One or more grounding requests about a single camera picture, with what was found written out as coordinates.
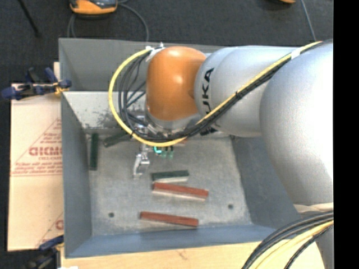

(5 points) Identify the brown cardboard board red print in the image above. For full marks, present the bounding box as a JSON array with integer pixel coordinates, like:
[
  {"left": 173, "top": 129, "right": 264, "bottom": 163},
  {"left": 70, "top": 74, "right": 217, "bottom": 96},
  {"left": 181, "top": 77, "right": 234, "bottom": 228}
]
[{"left": 7, "top": 82, "right": 65, "bottom": 252}]

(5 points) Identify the grey metal bin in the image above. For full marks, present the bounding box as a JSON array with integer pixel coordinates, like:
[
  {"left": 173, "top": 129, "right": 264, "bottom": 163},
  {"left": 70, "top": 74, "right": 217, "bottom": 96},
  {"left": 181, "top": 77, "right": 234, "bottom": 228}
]
[{"left": 58, "top": 37, "right": 302, "bottom": 259}]

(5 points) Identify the red-brown flat block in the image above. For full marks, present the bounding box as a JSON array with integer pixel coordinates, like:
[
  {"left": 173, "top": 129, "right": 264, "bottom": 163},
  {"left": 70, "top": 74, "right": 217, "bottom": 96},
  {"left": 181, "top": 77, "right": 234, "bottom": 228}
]
[
  {"left": 139, "top": 211, "right": 200, "bottom": 228},
  {"left": 151, "top": 182, "right": 210, "bottom": 202}
]

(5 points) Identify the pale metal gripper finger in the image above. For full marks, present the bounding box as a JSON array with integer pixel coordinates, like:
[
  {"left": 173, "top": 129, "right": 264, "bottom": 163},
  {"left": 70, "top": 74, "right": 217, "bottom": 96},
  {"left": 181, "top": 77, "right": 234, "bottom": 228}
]
[
  {"left": 141, "top": 153, "right": 151, "bottom": 177},
  {"left": 132, "top": 154, "right": 142, "bottom": 179}
]

